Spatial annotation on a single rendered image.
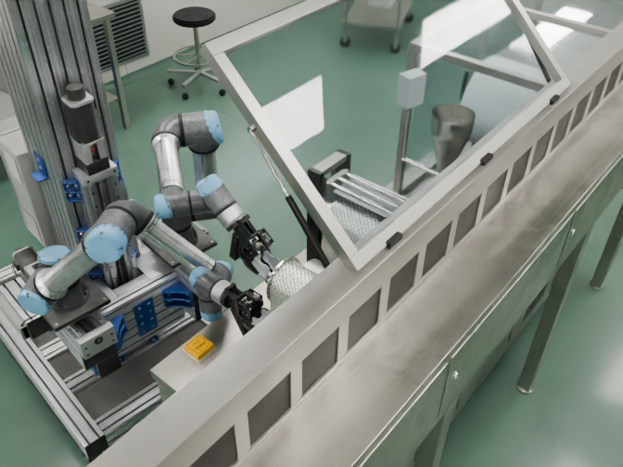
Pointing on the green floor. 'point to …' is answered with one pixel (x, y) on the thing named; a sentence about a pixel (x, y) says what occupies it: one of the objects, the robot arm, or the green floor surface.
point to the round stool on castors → (194, 18)
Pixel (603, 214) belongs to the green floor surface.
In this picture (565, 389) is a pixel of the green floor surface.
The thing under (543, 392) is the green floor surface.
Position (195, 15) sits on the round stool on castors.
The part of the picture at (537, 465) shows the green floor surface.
